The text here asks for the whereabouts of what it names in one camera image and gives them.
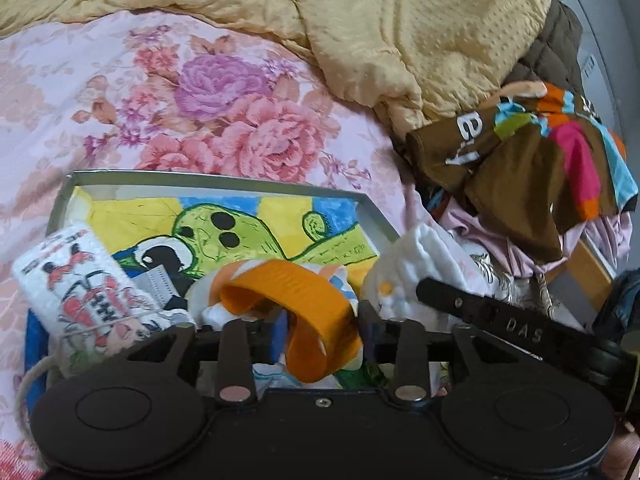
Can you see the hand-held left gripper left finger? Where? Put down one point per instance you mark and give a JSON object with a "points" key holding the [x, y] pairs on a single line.
{"points": [[262, 335]]}

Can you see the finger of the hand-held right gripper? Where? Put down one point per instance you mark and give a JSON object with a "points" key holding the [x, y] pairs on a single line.
{"points": [[500, 322]]}

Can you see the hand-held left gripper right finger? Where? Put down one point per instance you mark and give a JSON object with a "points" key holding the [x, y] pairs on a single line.
{"points": [[370, 335]]}

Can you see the striped colourful cloth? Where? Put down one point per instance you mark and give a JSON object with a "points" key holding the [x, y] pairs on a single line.
{"points": [[212, 312]]}

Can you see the orange silicone band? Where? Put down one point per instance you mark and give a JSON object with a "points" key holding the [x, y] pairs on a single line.
{"points": [[300, 290]]}

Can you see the grey cloth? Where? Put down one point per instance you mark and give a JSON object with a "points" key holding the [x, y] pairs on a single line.
{"points": [[160, 285]]}

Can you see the shallow grey cartoon-print box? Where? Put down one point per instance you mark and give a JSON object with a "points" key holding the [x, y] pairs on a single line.
{"points": [[200, 180]]}

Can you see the white towel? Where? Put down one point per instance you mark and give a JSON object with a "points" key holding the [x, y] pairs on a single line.
{"points": [[65, 280]]}

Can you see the gold patterned brocade cloth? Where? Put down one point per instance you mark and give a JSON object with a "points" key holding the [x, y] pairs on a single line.
{"points": [[525, 285]]}

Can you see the blue jeans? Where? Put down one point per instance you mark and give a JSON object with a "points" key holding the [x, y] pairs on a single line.
{"points": [[625, 305]]}

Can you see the white quilted cloth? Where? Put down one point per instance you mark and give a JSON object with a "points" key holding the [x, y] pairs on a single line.
{"points": [[425, 255]]}

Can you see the pale pink cloth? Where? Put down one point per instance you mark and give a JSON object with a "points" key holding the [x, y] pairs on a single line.
{"points": [[470, 225]]}

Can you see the brown multicoloured cloth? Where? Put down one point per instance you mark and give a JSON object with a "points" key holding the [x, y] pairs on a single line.
{"points": [[510, 180]]}

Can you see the pink floral bed sheet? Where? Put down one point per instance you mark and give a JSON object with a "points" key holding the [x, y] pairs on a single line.
{"points": [[100, 110]]}

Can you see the brown quilted jacket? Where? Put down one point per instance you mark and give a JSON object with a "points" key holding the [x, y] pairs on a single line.
{"points": [[555, 45]]}

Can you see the yellow dotted blanket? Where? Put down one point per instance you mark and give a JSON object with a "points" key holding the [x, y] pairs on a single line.
{"points": [[400, 35]]}

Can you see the wooden bed frame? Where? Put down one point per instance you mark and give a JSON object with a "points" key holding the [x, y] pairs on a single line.
{"points": [[585, 270]]}

